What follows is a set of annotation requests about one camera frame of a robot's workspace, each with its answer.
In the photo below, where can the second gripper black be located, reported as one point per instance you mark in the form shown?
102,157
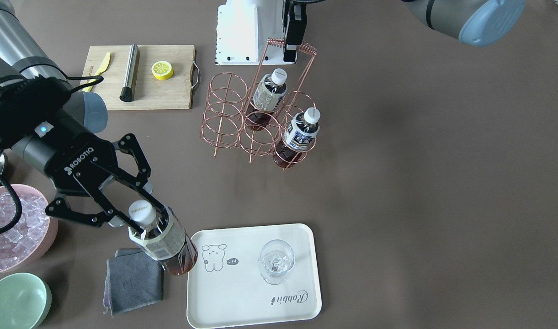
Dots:
295,28

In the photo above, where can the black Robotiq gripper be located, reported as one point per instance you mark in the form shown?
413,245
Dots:
66,157

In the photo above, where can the tea bottle white cap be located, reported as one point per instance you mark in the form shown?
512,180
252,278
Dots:
162,238

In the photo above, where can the copper wire bottle basket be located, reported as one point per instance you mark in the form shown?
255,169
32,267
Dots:
231,121

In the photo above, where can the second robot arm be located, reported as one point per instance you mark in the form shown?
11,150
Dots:
478,23

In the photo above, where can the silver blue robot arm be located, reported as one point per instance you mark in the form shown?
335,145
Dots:
20,55

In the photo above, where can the tea bottle in basket rear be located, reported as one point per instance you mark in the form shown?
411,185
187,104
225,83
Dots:
267,97

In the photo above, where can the tea bottle in basket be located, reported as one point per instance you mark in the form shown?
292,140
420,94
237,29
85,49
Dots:
299,135
267,97

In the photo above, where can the tea bottle in basket front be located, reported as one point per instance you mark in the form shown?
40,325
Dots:
299,135

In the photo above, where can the grey folded cloth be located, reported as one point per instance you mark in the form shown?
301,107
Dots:
133,280

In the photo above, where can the pink bowl of ice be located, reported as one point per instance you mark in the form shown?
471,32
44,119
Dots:
34,233

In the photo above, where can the bamboo cutting board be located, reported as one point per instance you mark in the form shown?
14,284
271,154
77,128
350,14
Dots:
149,93

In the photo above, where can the lemon half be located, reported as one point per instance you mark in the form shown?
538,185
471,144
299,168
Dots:
162,70

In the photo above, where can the yellow plastic knife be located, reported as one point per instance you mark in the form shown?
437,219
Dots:
101,69

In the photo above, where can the cream rabbit tray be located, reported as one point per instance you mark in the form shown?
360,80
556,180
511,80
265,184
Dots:
226,289

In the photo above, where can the green bowl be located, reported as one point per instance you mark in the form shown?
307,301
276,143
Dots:
25,300

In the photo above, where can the clear wine glass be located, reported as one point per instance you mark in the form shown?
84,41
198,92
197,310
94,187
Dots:
276,261

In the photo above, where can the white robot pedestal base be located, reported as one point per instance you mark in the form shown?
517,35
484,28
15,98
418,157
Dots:
243,28

